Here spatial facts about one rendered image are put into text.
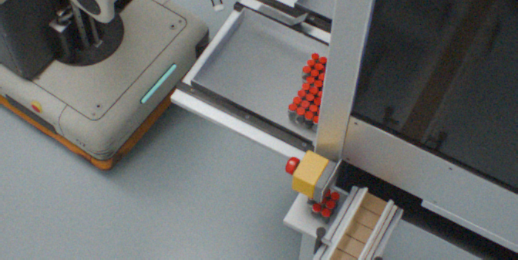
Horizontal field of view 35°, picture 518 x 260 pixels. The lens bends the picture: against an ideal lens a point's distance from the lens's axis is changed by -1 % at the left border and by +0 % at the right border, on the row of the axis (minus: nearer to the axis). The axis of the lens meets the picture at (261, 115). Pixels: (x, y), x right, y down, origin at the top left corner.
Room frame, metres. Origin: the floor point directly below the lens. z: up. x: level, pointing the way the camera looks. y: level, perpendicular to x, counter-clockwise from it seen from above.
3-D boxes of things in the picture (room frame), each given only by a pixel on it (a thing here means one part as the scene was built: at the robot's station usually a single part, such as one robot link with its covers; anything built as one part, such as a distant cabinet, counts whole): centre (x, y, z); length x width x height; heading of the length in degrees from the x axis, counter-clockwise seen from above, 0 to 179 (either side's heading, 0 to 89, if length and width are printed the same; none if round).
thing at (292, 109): (1.09, -0.11, 0.91); 0.18 x 0.02 x 0.05; 151
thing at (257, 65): (1.13, -0.03, 0.90); 0.34 x 0.26 x 0.04; 61
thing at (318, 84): (1.08, -0.13, 0.91); 0.18 x 0.02 x 0.05; 151
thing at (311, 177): (0.81, -0.12, 1.00); 0.08 x 0.07 x 0.07; 62
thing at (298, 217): (0.77, -0.15, 0.87); 0.14 x 0.13 x 0.02; 62
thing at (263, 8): (1.32, -0.05, 0.91); 0.14 x 0.03 x 0.06; 61
